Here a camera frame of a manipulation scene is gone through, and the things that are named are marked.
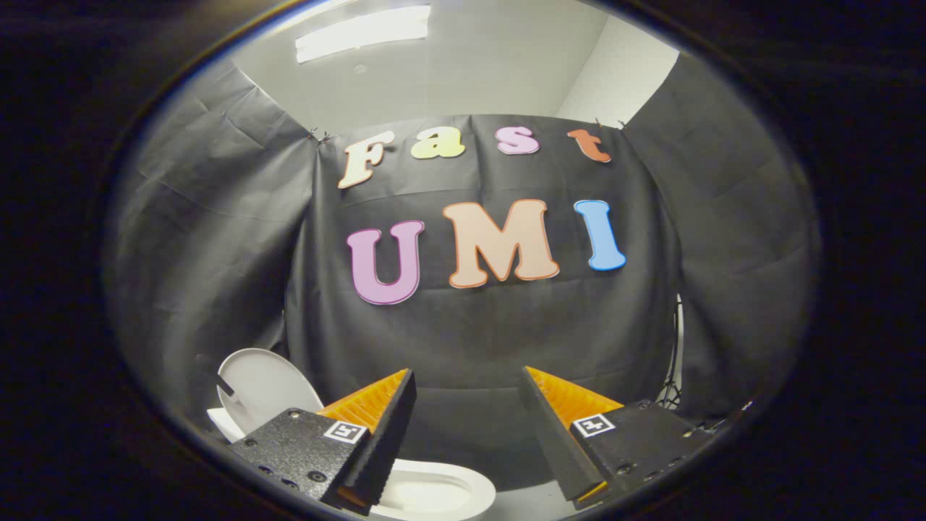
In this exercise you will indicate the white toilet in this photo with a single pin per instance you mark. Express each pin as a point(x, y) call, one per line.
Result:
point(448, 496)

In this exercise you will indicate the ceiling light panel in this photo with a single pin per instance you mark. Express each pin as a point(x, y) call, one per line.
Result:
point(362, 32)

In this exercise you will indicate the white toilet lid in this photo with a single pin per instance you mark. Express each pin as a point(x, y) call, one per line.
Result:
point(268, 387)

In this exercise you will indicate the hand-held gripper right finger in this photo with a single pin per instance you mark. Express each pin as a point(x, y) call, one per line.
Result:
point(553, 441)

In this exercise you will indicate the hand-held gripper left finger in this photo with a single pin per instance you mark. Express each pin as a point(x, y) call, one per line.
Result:
point(387, 441)

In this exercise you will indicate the black tripod light stand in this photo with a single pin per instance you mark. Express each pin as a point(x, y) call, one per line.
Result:
point(673, 394)

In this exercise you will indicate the black backdrop cloth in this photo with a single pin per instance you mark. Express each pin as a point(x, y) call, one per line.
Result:
point(492, 333)

